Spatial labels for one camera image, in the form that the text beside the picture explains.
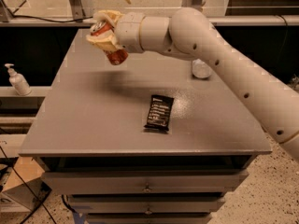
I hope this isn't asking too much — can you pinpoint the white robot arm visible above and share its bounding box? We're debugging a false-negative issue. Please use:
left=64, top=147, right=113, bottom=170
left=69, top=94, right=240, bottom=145
left=86, top=7, right=299, bottom=161

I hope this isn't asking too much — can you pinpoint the middle grey drawer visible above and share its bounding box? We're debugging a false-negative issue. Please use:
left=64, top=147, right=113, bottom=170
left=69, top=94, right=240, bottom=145
left=68, top=194, right=225, bottom=214

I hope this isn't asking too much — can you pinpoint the white pump soap bottle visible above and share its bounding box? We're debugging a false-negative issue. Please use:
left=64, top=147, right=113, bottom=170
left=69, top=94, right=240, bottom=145
left=5, top=63, right=31, bottom=96

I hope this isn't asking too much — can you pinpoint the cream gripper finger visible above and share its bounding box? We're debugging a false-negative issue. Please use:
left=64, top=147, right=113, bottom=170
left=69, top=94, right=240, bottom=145
left=93, top=9, right=123, bottom=26
left=86, top=35, right=116, bottom=51

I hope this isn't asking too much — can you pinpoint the red coke can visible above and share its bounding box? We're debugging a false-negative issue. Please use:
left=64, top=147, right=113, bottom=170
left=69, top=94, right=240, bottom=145
left=90, top=21, right=128, bottom=65

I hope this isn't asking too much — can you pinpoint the bottom grey drawer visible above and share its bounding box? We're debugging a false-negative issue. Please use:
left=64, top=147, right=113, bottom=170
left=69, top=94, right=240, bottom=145
left=86, top=213, right=212, bottom=224

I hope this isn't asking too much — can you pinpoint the black snack bar packet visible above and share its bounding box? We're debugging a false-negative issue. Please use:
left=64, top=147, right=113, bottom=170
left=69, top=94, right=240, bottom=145
left=144, top=94, right=174, bottom=132

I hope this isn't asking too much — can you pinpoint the grey drawer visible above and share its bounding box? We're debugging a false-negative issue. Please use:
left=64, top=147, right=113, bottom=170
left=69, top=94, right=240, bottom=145
left=42, top=170, right=249, bottom=195
left=86, top=213, right=212, bottom=224
left=68, top=194, right=225, bottom=214

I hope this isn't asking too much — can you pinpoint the cardboard box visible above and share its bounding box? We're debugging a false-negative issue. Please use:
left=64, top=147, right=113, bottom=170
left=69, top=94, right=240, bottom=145
left=0, top=157, right=44, bottom=213

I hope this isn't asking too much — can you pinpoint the clear plastic water bottle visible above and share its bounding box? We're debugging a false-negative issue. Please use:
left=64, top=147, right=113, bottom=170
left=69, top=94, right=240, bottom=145
left=192, top=59, right=212, bottom=79

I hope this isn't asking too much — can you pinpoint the top grey drawer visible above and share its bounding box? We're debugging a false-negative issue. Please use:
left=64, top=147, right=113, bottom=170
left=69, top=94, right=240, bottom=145
left=42, top=170, right=249, bottom=195

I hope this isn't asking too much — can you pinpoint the grey drawer cabinet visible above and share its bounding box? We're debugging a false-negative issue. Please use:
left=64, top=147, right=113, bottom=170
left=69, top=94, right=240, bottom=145
left=18, top=26, right=273, bottom=224

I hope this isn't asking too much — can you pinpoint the black floor cable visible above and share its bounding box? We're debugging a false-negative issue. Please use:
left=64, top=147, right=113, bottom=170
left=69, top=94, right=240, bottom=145
left=0, top=145, right=59, bottom=224

